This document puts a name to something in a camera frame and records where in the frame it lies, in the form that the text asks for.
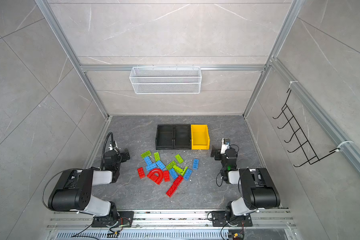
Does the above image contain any blue lego brick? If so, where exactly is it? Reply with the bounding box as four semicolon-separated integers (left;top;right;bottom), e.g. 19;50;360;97
144;156;153;166
183;169;192;180
169;169;179;180
193;159;200;170
146;163;157;171
156;160;166;170

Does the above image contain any green lego brick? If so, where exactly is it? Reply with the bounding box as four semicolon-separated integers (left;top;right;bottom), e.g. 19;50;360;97
175;154;184;164
166;161;177;171
141;151;152;159
173;165;189;177
154;152;161;162

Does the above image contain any red lego brick diagonal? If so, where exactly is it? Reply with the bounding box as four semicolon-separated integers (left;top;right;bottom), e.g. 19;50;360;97
166;185;177;198
173;176;184;187

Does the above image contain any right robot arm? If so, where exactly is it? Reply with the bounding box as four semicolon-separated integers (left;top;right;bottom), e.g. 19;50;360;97
211;145;281;219

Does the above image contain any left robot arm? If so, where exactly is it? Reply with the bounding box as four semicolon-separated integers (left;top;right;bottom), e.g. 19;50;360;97
47;149;130;219

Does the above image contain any yellow plastic bin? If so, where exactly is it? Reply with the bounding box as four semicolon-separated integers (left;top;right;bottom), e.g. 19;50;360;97
191;125;210;150

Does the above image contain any red lego brick far left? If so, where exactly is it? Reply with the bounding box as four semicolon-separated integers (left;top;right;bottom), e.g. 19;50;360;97
137;167;146;179

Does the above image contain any green lego brick upright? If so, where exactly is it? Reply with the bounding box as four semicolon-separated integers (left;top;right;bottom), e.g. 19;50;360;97
154;152;161;162

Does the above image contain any red arch lego piece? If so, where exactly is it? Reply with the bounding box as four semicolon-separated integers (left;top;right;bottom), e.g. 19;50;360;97
147;169;164;185

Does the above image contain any red lego brick beside arch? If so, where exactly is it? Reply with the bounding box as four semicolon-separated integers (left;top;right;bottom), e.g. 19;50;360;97
163;171;170;182

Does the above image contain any black two-compartment tray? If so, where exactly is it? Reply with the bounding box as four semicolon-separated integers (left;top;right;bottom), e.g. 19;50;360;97
155;124;192;150

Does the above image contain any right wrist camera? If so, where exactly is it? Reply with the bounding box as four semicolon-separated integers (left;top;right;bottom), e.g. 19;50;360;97
221;138;231;153

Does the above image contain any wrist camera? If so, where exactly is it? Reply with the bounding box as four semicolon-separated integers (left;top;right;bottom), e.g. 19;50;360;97
221;138;231;153
109;141;120;153

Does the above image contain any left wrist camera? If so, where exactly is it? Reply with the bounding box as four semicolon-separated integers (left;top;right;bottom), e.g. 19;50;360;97
109;141;120;153

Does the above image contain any black corrugated cable hose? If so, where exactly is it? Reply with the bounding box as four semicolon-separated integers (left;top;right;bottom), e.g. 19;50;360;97
100;131;115;170

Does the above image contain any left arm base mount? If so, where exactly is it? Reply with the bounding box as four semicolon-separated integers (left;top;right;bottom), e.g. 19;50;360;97
92;211;135;228

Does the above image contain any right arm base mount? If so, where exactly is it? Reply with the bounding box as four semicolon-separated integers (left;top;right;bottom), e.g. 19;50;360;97
207;211;253;227

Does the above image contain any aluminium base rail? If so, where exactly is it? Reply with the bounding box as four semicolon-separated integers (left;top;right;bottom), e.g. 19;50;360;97
41;209;301;240

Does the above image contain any white wire mesh basket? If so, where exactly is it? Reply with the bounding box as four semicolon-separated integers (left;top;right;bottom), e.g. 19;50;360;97
130;67;202;94

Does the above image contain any black wire hook rack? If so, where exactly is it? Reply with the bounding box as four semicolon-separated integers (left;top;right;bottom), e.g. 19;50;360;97
272;89;341;168

